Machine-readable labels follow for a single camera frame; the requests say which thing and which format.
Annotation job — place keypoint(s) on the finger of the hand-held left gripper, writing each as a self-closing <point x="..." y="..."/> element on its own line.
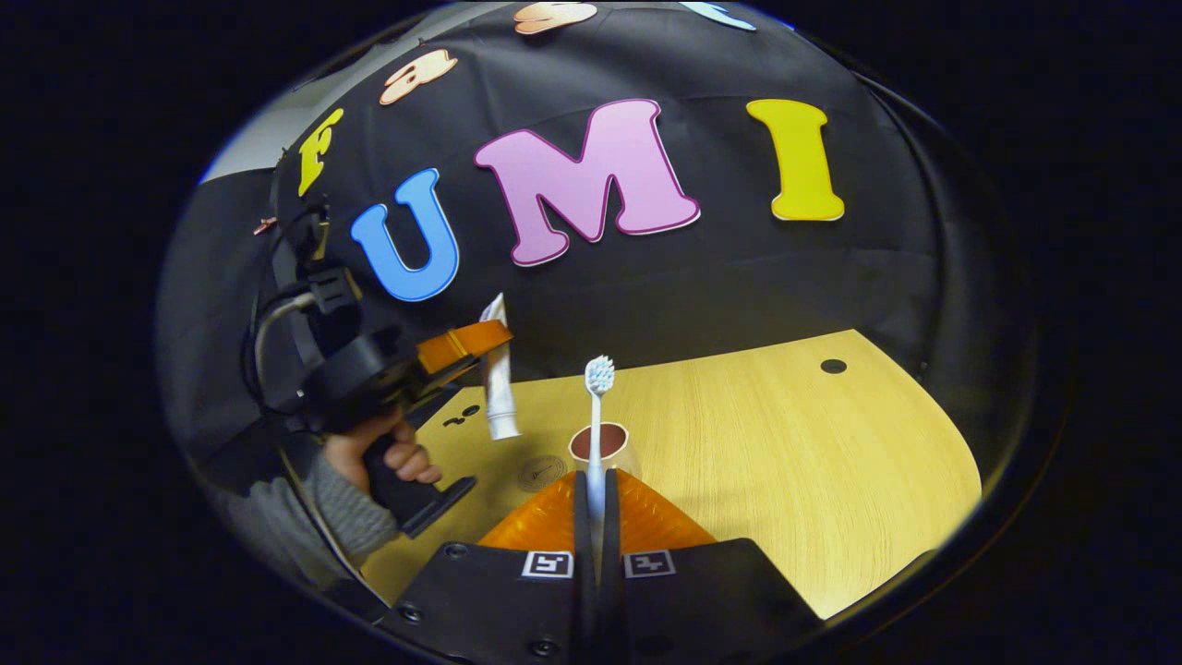
<point x="454" y="374"/>
<point x="462" y="342"/>

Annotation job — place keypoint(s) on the beige cup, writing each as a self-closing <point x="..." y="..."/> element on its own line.
<point x="619" y="443"/>

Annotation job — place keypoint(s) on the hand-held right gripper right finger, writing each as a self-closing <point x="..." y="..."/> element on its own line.
<point x="702" y="600"/>

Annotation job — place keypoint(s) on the white toothbrush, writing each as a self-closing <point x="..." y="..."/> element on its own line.
<point x="597" y="443"/>

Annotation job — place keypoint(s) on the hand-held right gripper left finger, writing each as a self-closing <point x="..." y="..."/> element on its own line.
<point x="499" y="600"/>

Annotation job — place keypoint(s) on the white toothpaste tube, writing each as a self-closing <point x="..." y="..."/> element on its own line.
<point x="499" y="388"/>

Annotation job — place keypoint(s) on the black backdrop cloth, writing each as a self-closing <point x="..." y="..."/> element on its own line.
<point x="739" y="277"/>

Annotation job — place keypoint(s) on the wooden desktop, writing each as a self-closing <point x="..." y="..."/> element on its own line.
<point x="785" y="462"/>

